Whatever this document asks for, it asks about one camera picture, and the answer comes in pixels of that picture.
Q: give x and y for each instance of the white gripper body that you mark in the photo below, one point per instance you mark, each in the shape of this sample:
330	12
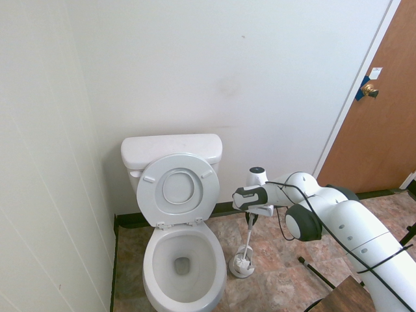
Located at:
263	210

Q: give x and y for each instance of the white tank lid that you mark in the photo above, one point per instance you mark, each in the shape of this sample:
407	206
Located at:
169	146

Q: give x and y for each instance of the black camera tripod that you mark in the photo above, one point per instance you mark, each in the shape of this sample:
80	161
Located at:
317	272

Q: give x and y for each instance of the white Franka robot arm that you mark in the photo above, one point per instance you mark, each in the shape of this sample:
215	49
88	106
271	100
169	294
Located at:
357	224

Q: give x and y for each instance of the white toilet seat with lid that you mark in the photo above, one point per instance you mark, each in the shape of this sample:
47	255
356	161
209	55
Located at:
149	201

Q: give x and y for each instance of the black baseboard strip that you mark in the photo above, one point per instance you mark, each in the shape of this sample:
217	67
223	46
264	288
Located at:
227	208
113	260

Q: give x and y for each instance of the white door label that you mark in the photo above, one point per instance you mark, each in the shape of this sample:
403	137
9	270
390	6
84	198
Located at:
376	73

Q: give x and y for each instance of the brown wooden door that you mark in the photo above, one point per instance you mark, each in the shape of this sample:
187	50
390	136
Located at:
383	136

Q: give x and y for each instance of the blue tape strip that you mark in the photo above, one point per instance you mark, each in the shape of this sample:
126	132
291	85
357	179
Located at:
360	96

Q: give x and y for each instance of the white door frame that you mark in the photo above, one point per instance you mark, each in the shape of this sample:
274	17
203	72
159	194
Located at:
353	94

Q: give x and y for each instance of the white leaning board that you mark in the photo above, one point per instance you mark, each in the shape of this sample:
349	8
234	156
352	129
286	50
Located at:
410	183

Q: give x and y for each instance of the white brush holder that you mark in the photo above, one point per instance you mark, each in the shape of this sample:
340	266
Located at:
240	273

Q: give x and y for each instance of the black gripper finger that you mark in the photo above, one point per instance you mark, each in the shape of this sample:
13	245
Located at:
255	219
248	216

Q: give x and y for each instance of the brass door knob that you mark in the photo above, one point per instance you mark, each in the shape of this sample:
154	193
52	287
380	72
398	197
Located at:
368	88

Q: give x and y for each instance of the brown wooden table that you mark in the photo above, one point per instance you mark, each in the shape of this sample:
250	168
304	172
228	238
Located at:
347	299

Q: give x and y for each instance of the white toilet bowl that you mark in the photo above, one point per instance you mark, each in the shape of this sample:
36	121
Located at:
156	292

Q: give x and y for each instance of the white toilet brush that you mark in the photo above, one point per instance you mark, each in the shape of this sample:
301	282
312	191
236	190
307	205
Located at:
247	237

